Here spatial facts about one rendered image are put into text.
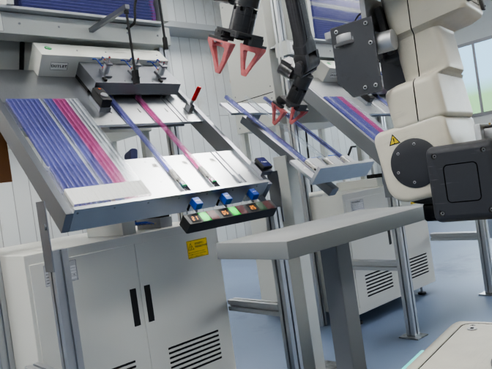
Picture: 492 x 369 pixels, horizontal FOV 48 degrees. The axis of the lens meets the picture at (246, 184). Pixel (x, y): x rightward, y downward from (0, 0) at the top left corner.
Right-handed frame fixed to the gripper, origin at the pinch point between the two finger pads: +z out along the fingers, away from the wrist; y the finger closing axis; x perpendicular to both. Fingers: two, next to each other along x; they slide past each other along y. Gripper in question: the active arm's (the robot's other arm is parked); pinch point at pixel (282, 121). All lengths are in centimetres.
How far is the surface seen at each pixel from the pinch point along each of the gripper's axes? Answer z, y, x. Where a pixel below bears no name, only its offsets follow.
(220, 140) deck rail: 10.5, 21.4, -5.8
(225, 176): 11.3, 34.8, 12.7
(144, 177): 13, 62, 7
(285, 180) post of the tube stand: 16.3, 2.1, 13.3
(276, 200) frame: 15.9, 16.9, 22.5
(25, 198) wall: 230, -55, -241
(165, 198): 11, 63, 18
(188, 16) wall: 89, -260, -349
